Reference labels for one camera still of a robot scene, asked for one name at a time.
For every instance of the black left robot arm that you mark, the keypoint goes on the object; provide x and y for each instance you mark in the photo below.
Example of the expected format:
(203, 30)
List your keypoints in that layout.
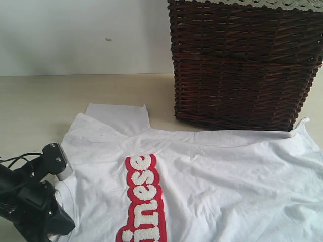
(28, 200)

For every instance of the white shirt with red lettering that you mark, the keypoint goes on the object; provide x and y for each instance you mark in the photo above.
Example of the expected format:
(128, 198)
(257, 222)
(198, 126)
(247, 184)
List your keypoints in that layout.
(131, 182)

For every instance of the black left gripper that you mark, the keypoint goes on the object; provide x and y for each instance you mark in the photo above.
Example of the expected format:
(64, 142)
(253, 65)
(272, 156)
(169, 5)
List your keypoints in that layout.
(27, 201)

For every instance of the brown wicker laundry basket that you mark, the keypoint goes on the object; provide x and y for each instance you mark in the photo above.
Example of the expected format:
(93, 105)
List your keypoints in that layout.
(242, 67)

